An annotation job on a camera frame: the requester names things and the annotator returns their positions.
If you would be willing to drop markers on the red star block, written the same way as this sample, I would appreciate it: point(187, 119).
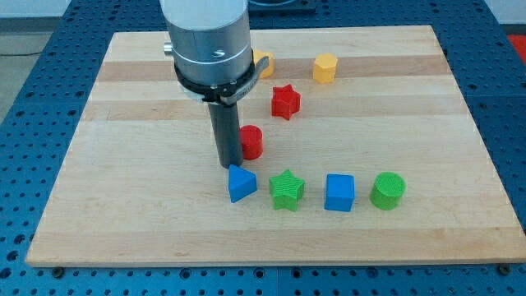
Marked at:
point(285, 102)

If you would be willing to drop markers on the blue triangle block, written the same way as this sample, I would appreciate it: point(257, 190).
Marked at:
point(241, 183)

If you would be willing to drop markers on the yellow hexagon block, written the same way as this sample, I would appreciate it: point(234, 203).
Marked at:
point(324, 68)

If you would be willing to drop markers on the blue cube block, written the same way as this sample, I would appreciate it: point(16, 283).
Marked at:
point(339, 192)

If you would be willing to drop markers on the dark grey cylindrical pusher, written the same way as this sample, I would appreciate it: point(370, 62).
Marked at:
point(225, 123)

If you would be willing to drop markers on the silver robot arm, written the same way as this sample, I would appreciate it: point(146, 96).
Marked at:
point(211, 48)

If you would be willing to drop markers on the wooden board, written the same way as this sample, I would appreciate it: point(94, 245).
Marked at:
point(141, 184)

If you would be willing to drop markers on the red cylinder block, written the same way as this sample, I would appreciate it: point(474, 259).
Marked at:
point(252, 142)

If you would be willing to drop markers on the yellow block behind arm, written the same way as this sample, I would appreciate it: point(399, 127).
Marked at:
point(264, 62)

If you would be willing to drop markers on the green star block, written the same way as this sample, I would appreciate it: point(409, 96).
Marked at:
point(286, 190)

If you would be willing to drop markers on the green cylinder block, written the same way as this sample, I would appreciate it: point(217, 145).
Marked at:
point(388, 188)

